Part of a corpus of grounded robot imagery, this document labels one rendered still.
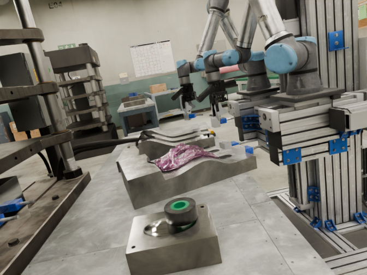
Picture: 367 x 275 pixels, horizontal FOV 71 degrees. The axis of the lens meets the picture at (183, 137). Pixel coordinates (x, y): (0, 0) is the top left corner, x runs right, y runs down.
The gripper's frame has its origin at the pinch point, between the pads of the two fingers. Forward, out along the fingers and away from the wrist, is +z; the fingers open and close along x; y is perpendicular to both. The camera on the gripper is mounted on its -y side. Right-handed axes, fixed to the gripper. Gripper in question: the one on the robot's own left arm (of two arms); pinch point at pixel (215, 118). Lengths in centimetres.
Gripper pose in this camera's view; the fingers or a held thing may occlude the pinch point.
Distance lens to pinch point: 142.1
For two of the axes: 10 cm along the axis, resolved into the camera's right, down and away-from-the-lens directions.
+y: 9.6, -2.2, 1.6
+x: -2.0, -2.0, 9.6
